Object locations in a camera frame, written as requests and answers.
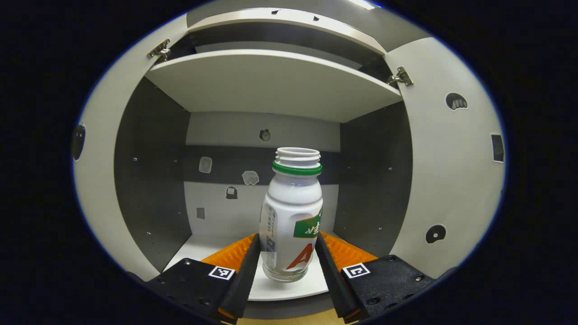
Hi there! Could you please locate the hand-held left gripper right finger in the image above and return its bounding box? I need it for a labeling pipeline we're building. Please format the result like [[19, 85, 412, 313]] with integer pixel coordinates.
[[315, 231, 436, 323]]

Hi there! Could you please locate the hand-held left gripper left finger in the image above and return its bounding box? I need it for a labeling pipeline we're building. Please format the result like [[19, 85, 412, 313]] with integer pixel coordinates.
[[144, 233, 261, 323]]

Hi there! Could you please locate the white drink bottle green ring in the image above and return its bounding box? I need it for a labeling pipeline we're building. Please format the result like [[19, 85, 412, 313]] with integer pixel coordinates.
[[259, 147, 324, 283]]

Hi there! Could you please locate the white cabinet shelf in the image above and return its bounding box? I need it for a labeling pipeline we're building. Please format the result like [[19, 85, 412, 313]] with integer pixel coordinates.
[[163, 232, 335, 302], [144, 49, 403, 124]]

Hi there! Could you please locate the white cabinet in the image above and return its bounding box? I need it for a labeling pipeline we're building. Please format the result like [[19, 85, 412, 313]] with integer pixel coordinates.
[[113, 7, 414, 316]]

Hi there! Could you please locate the metal door hinge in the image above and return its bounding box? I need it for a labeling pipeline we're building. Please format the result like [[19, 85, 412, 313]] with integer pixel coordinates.
[[387, 66, 414, 87], [147, 38, 172, 61]]

